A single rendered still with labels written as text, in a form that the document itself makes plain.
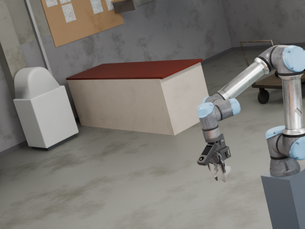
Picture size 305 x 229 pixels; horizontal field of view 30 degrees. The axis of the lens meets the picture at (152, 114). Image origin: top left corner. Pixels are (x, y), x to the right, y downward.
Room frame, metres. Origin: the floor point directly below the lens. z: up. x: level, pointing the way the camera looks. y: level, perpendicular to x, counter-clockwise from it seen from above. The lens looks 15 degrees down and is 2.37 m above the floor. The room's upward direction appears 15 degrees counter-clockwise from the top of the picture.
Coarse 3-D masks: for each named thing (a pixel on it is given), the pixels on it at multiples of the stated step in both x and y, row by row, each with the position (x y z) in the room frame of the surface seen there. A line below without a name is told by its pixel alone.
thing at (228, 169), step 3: (219, 165) 2.33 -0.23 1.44; (225, 165) 2.35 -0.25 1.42; (219, 168) 2.34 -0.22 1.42; (225, 168) 2.35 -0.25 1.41; (228, 168) 2.36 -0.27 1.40; (222, 171) 2.33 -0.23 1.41; (228, 171) 2.35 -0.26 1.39; (222, 174) 2.33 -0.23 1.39; (225, 174) 2.33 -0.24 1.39; (222, 177) 2.33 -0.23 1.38; (225, 177) 2.33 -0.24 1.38; (225, 180) 2.34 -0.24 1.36
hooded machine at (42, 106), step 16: (16, 80) 8.68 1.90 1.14; (32, 80) 8.45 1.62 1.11; (48, 80) 8.62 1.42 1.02; (16, 96) 8.70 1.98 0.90; (32, 96) 8.39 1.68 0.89; (48, 96) 8.52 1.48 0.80; (64, 96) 8.71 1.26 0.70; (32, 112) 8.37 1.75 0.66; (48, 112) 8.47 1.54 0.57; (64, 112) 8.65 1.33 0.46; (32, 128) 8.49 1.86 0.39; (48, 128) 8.41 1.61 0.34; (64, 128) 8.59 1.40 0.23; (32, 144) 8.62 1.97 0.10; (48, 144) 8.35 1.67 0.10
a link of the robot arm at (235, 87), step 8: (272, 48) 2.59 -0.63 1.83; (264, 56) 2.60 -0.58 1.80; (256, 64) 2.59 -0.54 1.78; (264, 64) 2.58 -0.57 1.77; (248, 72) 2.57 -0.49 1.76; (256, 72) 2.57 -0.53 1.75; (264, 72) 2.59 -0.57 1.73; (232, 80) 2.56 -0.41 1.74; (240, 80) 2.55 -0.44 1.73; (248, 80) 2.55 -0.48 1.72; (224, 88) 2.54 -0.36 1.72; (232, 88) 2.53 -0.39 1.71; (240, 88) 2.53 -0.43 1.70; (208, 96) 2.57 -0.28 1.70; (216, 96) 2.51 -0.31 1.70; (224, 96) 2.51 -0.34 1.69; (232, 96) 2.52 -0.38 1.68
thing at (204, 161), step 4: (208, 144) 2.36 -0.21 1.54; (212, 144) 2.35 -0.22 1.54; (216, 144) 2.35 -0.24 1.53; (208, 148) 2.34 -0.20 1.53; (212, 148) 2.33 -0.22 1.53; (204, 152) 2.34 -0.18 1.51; (208, 152) 2.32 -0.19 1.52; (212, 152) 2.33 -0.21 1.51; (200, 156) 2.33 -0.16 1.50; (204, 156) 2.32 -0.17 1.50; (208, 156) 2.31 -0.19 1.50; (200, 160) 2.31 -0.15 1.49; (204, 160) 2.29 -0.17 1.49; (208, 160) 2.30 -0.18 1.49; (200, 164) 2.31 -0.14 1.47; (204, 164) 2.29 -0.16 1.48
